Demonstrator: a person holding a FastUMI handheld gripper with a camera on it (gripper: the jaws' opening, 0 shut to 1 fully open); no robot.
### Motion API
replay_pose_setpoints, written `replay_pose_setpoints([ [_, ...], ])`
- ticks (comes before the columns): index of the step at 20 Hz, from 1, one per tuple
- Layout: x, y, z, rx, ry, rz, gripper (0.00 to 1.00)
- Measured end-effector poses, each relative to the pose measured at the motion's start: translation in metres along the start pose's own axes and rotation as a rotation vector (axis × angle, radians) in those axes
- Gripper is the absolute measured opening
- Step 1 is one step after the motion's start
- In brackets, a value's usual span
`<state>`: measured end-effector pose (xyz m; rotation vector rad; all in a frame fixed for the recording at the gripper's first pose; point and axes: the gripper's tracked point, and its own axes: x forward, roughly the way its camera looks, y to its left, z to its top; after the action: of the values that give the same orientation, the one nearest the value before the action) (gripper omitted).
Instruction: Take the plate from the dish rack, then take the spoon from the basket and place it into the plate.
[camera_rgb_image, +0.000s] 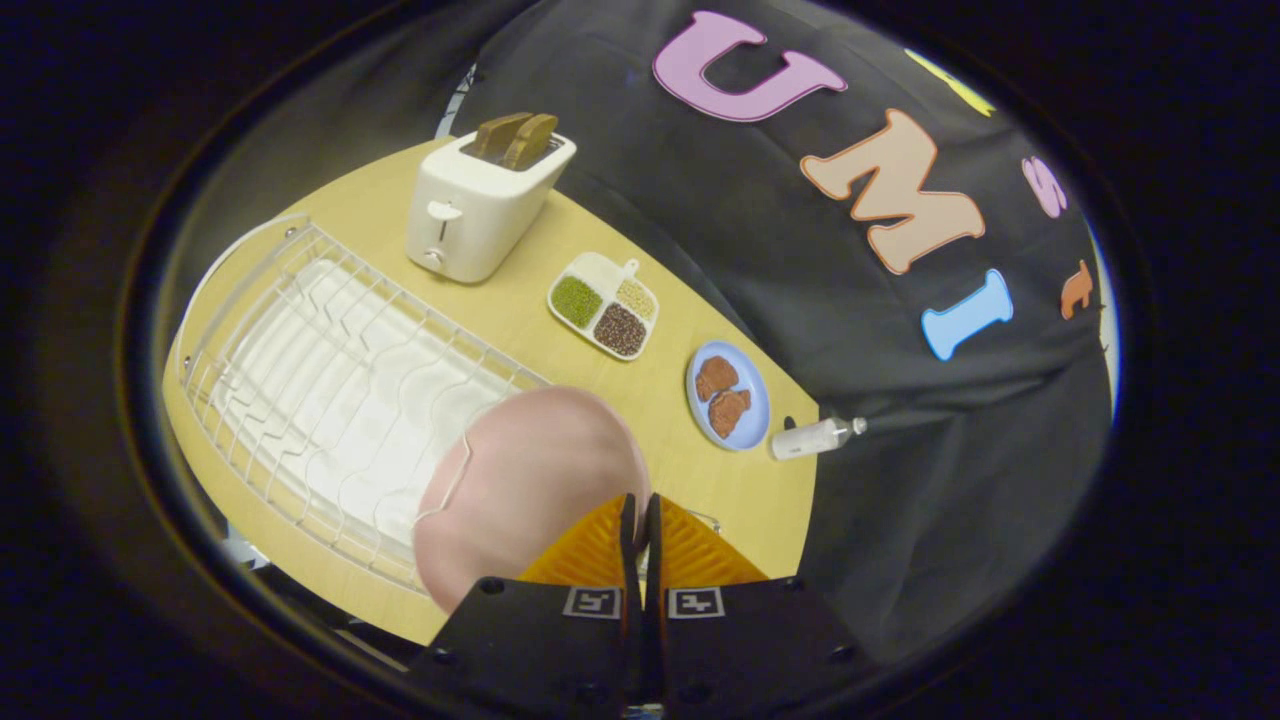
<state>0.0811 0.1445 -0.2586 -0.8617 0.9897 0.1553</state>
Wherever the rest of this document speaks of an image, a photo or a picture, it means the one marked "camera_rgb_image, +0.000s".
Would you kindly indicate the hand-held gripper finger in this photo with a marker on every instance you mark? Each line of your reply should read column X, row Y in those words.
column 652, row 545
column 628, row 545

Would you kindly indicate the pink plate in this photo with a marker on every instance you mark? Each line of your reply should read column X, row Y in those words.
column 530, row 480

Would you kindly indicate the blue plate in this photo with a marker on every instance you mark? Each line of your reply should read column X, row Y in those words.
column 740, row 385

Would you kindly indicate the brown meat piece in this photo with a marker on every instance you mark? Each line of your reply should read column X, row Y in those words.
column 728, row 411
column 716, row 377

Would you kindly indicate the small white bottle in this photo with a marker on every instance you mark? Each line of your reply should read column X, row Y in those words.
column 812, row 437

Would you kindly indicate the white divided tray with beans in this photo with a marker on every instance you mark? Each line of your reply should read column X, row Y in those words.
column 603, row 304

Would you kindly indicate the black backdrop cloth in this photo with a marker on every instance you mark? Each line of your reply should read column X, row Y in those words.
column 800, row 300

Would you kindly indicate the white toaster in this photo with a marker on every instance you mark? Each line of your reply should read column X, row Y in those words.
column 475, row 215

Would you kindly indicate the brown toast slice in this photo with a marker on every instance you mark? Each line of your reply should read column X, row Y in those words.
column 497, row 135
column 531, row 141

